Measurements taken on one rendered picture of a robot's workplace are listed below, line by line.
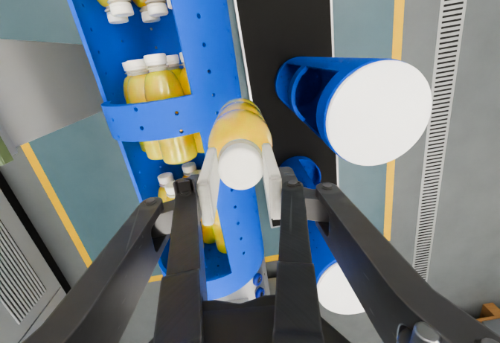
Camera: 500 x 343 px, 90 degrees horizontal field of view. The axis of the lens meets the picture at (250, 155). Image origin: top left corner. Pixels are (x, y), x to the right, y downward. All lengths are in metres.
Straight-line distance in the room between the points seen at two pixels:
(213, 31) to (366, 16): 1.45
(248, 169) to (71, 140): 1.89
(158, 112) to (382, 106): 0.54
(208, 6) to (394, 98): 0.50
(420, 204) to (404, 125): 1.74
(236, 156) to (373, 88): 0.55
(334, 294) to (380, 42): 1.46
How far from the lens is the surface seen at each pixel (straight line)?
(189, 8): 0.46
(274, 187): 0.15
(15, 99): 1.03
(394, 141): 0.78
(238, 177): 0.21
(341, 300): 1.08
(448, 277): 3.23
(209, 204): 0.16
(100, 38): 0.66
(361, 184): 2.12
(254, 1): 1.53
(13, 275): 2.40
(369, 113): 0.72
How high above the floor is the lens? 1.65
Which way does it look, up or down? 68 degrees down
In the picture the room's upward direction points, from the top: 171 degrees clockwise
